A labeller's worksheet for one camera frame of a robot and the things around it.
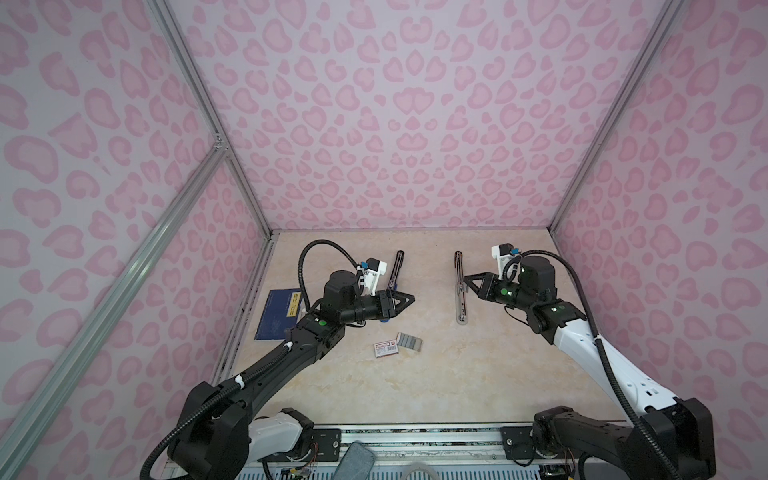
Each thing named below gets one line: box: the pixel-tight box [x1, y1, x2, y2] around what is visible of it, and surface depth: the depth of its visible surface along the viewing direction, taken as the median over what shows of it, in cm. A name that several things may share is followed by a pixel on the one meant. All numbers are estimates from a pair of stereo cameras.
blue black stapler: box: [387, 250, 405, 292], surface depth 109 cm
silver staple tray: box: [396, 332, 423, 352], surface depth 92 cm
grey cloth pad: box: [333, 441, 375, 480], surface depth 70 cm
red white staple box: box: [373, 340, 399, 358], surface depth 90 cm
